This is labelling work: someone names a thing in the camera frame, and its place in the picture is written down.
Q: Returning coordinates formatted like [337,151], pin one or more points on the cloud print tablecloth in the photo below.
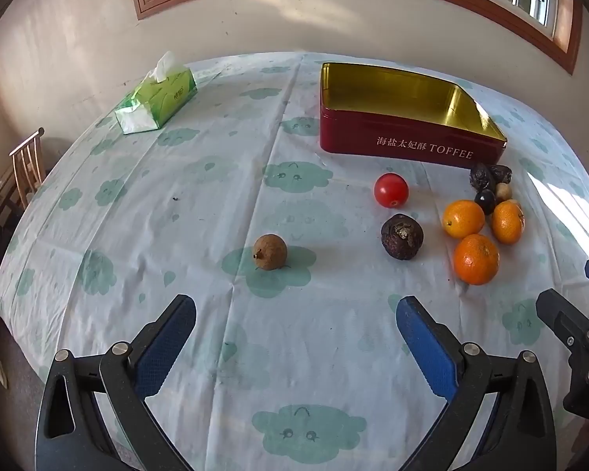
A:
[176,235]

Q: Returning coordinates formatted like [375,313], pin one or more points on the red tin box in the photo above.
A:
[397,122]

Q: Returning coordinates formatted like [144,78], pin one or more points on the dark wrinkled dried date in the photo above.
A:
[502,172]
[481,177]

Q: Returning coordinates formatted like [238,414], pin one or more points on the orange mandarin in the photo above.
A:
[508,223]
[464,219]
[476,260]

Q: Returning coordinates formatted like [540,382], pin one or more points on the wooden chair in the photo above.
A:
[27,162]

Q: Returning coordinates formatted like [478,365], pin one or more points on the dark purple plum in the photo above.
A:
[485,202]

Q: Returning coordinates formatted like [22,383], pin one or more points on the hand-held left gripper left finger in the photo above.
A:
[164,346]

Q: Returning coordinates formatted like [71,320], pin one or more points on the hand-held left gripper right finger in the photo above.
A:
[429,348]

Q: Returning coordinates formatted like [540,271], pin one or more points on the red tomato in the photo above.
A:
[391,190]

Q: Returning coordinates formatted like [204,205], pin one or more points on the light brown round fruit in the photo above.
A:
[270,252]

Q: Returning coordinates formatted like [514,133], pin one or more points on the green tissue pack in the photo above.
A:
[159,98]

